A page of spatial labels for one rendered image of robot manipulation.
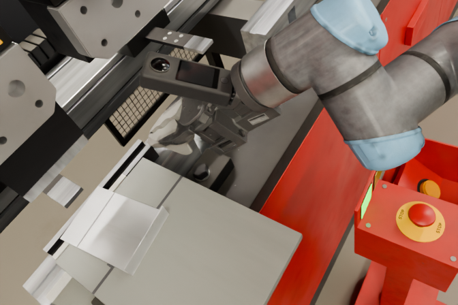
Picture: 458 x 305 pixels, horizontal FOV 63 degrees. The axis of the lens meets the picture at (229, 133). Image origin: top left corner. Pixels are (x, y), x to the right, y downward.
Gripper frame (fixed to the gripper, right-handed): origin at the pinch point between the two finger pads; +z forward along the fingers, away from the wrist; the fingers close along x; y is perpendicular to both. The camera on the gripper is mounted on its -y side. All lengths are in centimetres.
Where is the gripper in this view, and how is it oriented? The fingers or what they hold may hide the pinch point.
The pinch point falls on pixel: (150, 136)
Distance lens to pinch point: 58.9
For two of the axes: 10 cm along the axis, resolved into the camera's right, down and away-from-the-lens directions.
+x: 0.7, -7.9, 6.1
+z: -7.1, 3.9, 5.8
